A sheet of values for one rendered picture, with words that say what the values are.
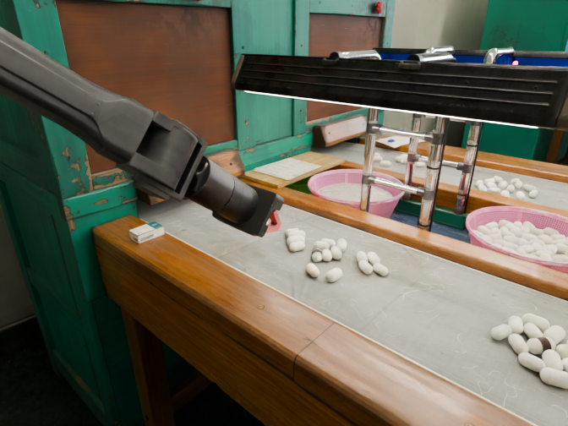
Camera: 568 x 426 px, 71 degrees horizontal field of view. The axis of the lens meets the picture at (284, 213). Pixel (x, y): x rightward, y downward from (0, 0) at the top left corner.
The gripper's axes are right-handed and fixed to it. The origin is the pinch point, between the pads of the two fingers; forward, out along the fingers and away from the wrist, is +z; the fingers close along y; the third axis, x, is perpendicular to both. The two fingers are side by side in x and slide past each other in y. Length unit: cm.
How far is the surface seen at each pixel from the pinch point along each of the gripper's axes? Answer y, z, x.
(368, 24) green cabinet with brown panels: 46, 58, -89
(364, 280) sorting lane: -10.2, 17.6, 1.7
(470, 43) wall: 90, 255, -237
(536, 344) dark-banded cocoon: -37.6, 16.2, 0.7
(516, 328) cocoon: -34.6, 18.2, -0.5
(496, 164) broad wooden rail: -8, 82, -54
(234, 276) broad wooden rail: 5.4, 2.4, 10.8
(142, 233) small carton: 28.5, -2.0, 11.6
